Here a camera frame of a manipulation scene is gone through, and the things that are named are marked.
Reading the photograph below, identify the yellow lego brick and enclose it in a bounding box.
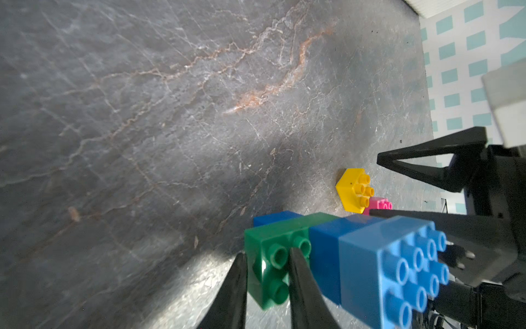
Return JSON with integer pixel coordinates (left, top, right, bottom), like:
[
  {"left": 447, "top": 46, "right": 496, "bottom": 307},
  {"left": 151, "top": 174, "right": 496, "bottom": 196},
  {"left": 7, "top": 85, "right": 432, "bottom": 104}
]
[{"left": 336, "top": 168, "right": 375, "bottom": 214}]

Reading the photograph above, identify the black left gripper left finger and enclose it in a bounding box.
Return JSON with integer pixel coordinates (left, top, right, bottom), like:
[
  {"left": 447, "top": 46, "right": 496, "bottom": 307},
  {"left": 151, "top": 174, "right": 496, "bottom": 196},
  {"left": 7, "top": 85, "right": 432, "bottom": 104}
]
[{"left": 197, "top": 252, "right": 247, "bottom": 329}]

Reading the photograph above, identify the green lego brick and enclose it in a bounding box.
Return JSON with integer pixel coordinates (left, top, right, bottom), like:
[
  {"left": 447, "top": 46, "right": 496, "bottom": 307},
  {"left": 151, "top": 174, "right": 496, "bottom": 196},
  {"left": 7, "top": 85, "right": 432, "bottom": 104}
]
[{"left": 244, "top": 211, "right": 337, "bottom": 311}]

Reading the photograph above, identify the light blue lego brick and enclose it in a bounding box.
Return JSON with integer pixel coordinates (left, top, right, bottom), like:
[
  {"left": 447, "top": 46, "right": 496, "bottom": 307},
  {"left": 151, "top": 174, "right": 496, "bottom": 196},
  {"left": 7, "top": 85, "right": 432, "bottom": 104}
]
[{"left": 338, "top": 216, "right": 449, "bottom": 328}]

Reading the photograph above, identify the white storage box brown lid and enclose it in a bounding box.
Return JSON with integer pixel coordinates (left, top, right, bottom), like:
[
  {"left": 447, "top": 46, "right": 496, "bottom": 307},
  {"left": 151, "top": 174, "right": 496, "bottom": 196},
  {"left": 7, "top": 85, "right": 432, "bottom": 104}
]
[{"left": 404, "top": 0, "right": 467, "bottom": 19}]

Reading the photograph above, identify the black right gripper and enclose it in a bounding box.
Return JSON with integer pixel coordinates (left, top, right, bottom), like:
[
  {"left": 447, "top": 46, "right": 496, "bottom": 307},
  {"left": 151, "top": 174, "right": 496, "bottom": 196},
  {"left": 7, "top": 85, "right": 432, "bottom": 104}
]
[{"left": 370, "top": 127, "right": 525, "bottom": 328}]

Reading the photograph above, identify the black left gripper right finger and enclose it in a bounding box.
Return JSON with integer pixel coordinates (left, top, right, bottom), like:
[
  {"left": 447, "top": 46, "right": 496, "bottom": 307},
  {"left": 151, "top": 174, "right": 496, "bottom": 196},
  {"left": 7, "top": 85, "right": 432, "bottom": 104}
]
[{"left": 288, "top": 248, "right": 340, "bottom": 328}]

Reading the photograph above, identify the pink lego brick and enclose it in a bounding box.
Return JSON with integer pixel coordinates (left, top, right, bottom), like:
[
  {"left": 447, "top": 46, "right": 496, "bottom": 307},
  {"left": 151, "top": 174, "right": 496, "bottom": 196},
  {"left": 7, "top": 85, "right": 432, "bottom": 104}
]
[{"left": 363, "top": 197, "right": 393, "bottom": 216}]

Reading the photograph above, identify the dark blue lego brick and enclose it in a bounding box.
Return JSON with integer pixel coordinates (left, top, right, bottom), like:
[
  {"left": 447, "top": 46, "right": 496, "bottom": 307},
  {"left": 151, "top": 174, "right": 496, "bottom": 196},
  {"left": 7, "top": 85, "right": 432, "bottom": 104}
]
[{"left": 252, "top": 210, "right": 387, "bottom": 306}]

